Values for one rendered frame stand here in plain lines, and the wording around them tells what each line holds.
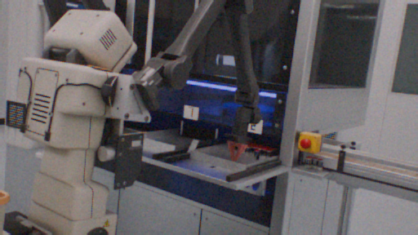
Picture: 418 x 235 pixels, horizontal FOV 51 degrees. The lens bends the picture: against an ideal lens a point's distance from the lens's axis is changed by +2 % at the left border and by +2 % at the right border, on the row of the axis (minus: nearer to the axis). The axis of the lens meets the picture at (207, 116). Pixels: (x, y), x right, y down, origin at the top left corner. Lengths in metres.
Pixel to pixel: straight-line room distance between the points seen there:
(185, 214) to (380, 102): 4.62
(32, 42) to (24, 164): 1.29
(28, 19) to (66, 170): 0.92
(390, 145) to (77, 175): 5.49
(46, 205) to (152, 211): 1.02
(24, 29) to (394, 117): 5.20
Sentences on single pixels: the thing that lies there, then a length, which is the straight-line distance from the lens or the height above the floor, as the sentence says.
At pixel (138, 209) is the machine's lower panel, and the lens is 2.35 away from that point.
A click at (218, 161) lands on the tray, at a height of 0.90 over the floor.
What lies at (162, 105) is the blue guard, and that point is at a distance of 2.15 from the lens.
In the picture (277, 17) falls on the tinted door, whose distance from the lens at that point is 1.83.
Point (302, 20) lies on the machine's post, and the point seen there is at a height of 1.47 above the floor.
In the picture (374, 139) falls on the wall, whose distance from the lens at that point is 6.45.
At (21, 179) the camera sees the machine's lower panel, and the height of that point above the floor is 0.35.
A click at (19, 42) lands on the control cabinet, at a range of 2.05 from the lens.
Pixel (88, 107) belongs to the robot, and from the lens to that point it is 1.15.
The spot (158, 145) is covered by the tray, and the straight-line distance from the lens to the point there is 1.83.
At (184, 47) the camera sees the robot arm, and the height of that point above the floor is 1.31.
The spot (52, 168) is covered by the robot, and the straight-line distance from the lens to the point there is 1.30.
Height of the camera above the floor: 1.30
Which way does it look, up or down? 8 degrees down
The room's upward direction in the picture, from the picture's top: 6 degrees clockwise
